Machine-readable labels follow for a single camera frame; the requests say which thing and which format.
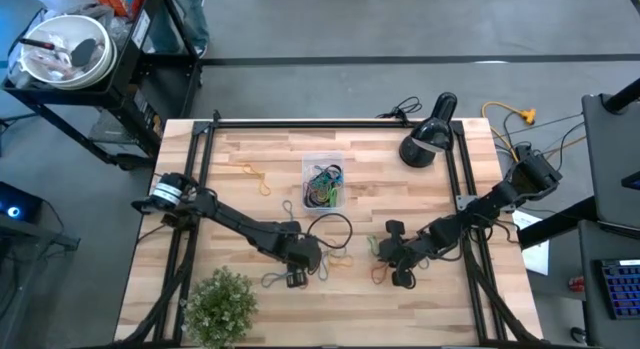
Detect black desk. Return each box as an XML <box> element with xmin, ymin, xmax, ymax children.
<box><xmin>578</xmin><ymin>221</ymin><xmax>640</xmax><ymax>349</ymax></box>

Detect red rubber band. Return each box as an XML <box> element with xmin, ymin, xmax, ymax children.
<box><xmin>370</xmin><ymin>262</ymin><xmax>393</xmax><ymax>286</ymax></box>

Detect black ladle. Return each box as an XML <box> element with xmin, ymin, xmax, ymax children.
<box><xmin>18</xmin><ymin>36</ymin><xmax>99</xmax><ymax>69</ymax></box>

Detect black lamp cord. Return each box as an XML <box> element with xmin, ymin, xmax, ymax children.
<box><xmin>376</xmin><ymin>95</ymin><xmax>425</xmax><ymax>123</ymax></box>

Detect black desk lamp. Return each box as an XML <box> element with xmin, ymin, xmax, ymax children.
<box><xmin>398</xmin><ymin>92</ymin><xmax>460</xmax><ymax>171</ymax></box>

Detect black pole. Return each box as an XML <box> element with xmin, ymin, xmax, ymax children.
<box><xmin>602</xmin><ymin>77</ymin><xmax>640</xmax><ymax>114</ymax></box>

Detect person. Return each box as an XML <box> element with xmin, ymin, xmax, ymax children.
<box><xmin>169</xmin><ymin>0</ymin><xmax>210</xmax><ymax>59</ymax></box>

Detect black keyboard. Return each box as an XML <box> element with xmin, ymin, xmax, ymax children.
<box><xmin>593</xmin><ymin>258</ymin><xmax>640</xmax><ymax>321</ymax></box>

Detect black computer blue light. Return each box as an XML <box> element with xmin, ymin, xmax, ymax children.
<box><xmin>0</xmin><ymin>181</ymin><xmax>45</xmax><ymax>226</ymax></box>

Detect thin black floor cable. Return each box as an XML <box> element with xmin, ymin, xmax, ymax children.
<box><xmin>492</xmin><ymin>111</ymin><xmax>586</xmax><ymax>190</ymax></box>

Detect dark grey side table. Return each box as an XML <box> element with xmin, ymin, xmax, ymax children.
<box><xmin>0</xmin><ymin>216</ymin><xmax>81</xmax><ymax>349</ymax></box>

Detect white bowl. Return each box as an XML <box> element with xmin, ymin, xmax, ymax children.
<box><xmin>18</xmin><ymin>13</ymin><xmax>118</xmax><ymax>91</ymax></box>

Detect yellow extension cord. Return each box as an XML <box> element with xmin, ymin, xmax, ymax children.
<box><xmin>481</xmin><ymin>101</ymin><xmax>539</xmax><ymax>163</ymax></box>

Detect black stand leg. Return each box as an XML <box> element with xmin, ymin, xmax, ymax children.
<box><xmin>517</xmin><ymin>196</ymin><xmax>596</xmax><ymax>250</ymax></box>

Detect artificial potted plant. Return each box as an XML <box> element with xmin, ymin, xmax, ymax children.
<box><xmin>180</xmin><ymin>266</ymin><xmax>259</xmax><ymax>349</ymax></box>

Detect yellow rubber band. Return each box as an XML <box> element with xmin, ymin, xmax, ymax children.
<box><xmin>214</xmin><ymin>161</ymin><xmax>272</xmax><ymax>197</ymax></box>
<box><xmin>326</xmin><ymin>252</ymin><xmax>355</xmax><ymax>270</ymax></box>
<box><xmin>312</xmin><ymin>185</ymin><xmax>342</xmax><ymax>204</ymax></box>

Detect dark grey desk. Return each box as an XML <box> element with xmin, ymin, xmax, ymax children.
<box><xmin>581</xmin><ymin>92</ymin><xmax>640</xmax><ymax>230</ymax></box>

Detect black utility cart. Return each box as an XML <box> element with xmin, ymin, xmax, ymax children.
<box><xmin>1</xmin><ymin>0</ymin><xmax>204</xmax><ymax>171</ymax></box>

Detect white paper sheet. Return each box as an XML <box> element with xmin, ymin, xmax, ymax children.
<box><xmin>510</xmin><ymin>211</ymin><xmax>550</xmax><ymax>276</ymax></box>

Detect white label sticker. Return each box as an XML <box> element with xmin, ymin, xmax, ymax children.
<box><xmin>131</xmin><ymin>9</ymin><xmax>152</xmax><ymax>51</ymax></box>

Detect black cable bundle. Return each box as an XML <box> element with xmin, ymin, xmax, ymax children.
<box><xmin>115</xmin><ymin>228</ymin><xmax>197</xmax><ymax>349</ymax></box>
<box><xmin>464</xmin><ymin>253</ymin><xmax>546</xmax><ymax>348</ymax></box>

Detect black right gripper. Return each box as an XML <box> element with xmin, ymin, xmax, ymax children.
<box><xmin>378</xmin><ymin>219</ymin><xmax>454</xmax><ymax>290</ymax></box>

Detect clear plastic bin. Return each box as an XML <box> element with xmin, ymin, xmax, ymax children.
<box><xmin>299</xmin><ymin>151</ymin><xmax>346</xmax><ymax>215</ymax></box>

